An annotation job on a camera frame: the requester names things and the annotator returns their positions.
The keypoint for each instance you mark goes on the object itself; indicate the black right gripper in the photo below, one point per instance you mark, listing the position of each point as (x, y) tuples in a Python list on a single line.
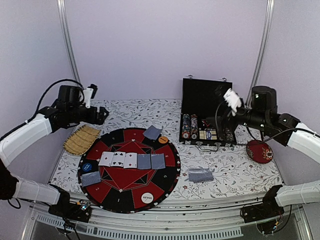
[(222, 125)]

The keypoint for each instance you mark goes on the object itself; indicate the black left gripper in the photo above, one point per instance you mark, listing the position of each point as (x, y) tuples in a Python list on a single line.
[(100, 119)]

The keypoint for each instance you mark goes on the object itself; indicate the face-up diamonds playing card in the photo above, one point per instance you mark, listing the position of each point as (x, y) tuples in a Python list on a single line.
[(106, 159)]

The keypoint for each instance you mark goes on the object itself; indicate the face-up clubs playing card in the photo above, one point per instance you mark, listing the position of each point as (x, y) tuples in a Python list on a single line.
[(118, 159)]

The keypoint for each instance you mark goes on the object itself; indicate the single blue playing card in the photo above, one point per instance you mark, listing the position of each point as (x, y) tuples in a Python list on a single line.
[(152, 132)]

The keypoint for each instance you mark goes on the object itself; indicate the blue small blind button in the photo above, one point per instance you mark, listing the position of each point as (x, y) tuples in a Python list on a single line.
[(87, 167)]

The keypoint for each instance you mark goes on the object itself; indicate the blue checkered card deck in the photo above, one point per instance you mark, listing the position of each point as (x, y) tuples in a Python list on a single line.
[(200, 175)]

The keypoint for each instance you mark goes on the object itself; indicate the community card face-down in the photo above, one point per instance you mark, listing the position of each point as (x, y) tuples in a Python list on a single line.
[(157, 161), (144, 161)]

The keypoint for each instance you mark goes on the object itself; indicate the orange big blind button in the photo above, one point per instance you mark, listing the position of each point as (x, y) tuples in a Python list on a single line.
[(163, 139)]

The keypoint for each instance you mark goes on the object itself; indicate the white dealer button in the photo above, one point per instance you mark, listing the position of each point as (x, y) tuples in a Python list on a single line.
[(147, 198)]

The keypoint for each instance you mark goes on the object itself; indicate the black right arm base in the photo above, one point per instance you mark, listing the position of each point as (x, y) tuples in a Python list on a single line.
[(256, 212)]

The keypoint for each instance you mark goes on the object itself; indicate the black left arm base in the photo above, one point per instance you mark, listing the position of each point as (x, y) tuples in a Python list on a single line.
[(79, 211)]

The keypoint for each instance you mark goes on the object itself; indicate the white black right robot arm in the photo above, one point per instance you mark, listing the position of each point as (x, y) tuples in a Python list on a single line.
[(285, 129)]

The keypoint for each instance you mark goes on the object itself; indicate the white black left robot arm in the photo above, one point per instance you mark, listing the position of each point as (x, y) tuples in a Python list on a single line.
[(72, 107)]

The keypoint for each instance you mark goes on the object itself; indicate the poker chip row far right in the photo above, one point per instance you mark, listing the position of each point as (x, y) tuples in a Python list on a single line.
[(229, 136)]

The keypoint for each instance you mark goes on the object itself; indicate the poker chip row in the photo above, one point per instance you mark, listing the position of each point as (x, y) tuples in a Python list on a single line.
[(194, 126), (186, 126), (229, 136)]

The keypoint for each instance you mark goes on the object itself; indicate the boxed card deck in case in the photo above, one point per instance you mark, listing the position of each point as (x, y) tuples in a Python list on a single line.
[(208, 134)]

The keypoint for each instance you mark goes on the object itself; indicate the black poker chip case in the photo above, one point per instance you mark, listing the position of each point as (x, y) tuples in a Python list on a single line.
[(198, 97)]

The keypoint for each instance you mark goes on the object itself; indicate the woven bamboo fan mat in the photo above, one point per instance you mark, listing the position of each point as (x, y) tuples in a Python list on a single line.
[(80, 141)]

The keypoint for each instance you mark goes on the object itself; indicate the red floral round tin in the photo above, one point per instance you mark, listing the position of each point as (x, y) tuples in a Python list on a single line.
[(259, 151)]

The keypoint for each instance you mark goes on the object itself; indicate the poker chip row far left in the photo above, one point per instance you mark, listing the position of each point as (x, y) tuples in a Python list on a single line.
[(186, 126)]

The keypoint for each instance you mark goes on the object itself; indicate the round red black poker mat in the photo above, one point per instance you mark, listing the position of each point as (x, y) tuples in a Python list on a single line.
[(120, 189)]

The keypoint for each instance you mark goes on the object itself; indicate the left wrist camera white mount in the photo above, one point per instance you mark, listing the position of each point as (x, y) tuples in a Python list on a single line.
[(89, 94)]

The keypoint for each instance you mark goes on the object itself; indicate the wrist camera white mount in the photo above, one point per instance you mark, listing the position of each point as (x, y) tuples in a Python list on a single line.
[(228, 97), (89, 94)]

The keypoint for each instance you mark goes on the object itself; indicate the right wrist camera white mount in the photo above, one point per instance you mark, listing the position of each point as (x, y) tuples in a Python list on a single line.
[(228, 97)]

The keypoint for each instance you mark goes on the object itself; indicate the left aluminium corner post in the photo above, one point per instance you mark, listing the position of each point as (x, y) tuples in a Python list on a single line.
[(61, 7)]

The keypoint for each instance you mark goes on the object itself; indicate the aluminium corner post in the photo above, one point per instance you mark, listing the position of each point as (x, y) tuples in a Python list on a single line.
[(268, 17), (61, 7)]

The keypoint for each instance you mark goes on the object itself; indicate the right aluminium corner post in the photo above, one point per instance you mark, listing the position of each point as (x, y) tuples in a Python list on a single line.
[(268, 17)]

